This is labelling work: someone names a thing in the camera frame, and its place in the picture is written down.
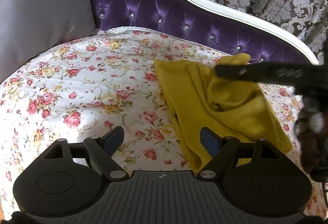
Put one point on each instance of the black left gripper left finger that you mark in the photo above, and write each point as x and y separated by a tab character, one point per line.
101	151

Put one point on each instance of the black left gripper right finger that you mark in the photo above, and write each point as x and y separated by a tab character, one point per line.
222	152

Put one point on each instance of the yellow knitted garment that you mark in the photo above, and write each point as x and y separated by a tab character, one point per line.
197	98

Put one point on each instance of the floral quilted bedspread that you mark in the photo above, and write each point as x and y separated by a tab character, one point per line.
87	87

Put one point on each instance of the grey satin pillow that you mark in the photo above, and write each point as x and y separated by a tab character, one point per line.
30	27

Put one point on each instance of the purple tufted headboard white frame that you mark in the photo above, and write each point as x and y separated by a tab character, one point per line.
207	23

